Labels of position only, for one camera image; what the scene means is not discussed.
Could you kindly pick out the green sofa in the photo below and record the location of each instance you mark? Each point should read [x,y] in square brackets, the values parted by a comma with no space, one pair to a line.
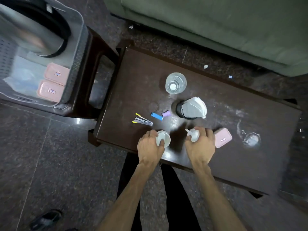
[216,24]

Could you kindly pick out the small clear glass dish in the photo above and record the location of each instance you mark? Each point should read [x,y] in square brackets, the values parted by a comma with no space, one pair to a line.
[251,139]

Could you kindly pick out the dark brown plastic stool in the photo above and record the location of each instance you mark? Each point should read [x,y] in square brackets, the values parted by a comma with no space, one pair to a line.
[98,50]

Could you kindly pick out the white folded paper filter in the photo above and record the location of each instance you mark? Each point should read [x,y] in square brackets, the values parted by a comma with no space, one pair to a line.
[195,107]

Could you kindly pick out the white ceramic mortar bowl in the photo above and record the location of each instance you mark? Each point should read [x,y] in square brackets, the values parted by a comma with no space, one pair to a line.
[164,139]

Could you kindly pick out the clear drinking glass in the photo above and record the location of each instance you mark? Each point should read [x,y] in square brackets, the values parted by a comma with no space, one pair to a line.
[180,80]

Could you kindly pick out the silver yellow-tipped clip tool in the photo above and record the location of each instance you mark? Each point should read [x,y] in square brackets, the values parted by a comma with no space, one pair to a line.
[143,121]

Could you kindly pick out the person's left forearm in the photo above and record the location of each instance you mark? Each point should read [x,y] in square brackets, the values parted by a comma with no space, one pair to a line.
[127,199]

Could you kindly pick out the person's right thumb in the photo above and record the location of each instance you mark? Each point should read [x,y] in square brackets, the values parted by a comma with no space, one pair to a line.
[188,145]

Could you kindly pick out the person's right forearm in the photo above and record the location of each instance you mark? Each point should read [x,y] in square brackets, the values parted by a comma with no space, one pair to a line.
[216,199]

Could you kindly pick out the black round jar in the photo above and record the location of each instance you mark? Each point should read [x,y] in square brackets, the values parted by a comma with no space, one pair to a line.
[178,111]

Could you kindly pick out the yellow-tipped thin stick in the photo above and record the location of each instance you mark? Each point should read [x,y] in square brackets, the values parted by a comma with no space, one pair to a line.
[142,116]

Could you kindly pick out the small blue tube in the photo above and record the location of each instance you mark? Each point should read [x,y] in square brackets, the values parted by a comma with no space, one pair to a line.
[156,116]

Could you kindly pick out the person's left hand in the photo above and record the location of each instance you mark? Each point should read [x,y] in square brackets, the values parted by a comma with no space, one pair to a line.
[149,150]

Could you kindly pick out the black sandal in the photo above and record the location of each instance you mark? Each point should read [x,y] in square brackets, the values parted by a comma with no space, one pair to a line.
[45,220]

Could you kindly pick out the clear plastic storage bin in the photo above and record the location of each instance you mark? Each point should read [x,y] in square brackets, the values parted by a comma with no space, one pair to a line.
[77,57]

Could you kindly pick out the white ceramic pestle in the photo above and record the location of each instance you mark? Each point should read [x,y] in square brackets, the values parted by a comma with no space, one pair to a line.
[193,135]

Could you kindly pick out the steel pot with black rim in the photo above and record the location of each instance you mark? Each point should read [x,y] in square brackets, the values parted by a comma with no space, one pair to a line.
[31,28]

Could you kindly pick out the person's black trousers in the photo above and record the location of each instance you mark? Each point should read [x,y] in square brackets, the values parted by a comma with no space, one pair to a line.
[178,202]

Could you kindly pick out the pink rectangular case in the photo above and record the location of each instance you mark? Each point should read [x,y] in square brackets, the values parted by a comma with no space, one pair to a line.
[223,138]
[57,74]
[51,91]

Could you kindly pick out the person's right hand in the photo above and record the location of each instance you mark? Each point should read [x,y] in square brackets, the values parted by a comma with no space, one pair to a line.
[202,149]

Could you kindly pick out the small purple cap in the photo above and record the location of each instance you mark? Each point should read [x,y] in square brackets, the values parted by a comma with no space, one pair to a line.
[166,113]

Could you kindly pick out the person's left thumb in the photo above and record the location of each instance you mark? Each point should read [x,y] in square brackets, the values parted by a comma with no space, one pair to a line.
[161,151]

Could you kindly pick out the dark wooden low table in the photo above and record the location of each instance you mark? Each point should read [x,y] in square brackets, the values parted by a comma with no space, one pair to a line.
[144,81]

